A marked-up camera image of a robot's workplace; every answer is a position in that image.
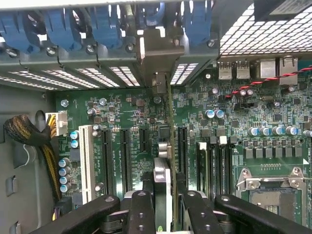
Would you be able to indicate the CPU socket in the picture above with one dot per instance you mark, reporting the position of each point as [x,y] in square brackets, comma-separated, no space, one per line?
[273,202]

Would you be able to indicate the black short expansion slot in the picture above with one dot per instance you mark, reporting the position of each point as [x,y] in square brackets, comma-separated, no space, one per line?
[144,140]

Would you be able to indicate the white PCI expansion slot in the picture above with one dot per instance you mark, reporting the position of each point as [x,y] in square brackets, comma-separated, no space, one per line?
[85,165]

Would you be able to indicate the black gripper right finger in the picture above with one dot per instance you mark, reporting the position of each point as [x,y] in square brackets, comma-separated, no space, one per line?
[197,214]

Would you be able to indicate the blue slot retention clip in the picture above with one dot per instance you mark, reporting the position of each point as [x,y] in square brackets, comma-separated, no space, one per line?
[197,24]
[151,14]
[17,34]
[106,29]
[62,31]

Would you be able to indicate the green motherboard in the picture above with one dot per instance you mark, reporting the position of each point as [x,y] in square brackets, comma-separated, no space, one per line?
[243,114]

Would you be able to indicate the silver ethernet port block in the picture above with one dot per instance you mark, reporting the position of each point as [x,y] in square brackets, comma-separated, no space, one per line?
[287,70]

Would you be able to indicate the open black PC case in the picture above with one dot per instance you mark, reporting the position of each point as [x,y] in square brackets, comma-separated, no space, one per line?
[24,102]

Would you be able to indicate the black installed RAM stick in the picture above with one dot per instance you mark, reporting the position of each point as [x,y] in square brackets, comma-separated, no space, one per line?
[207,170]

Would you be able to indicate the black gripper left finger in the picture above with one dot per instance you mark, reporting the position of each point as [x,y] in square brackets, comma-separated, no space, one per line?
[141,214]

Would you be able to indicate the silver USB port block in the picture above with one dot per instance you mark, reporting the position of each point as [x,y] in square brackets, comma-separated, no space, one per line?
[225,70]
[243,70]

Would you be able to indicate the black long expansion slot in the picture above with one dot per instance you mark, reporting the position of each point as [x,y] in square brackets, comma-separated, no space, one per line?
[125,161]
[182,151]
[107,161]

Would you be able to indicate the white power connector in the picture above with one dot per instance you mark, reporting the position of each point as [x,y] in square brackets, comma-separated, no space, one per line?
[59,123]

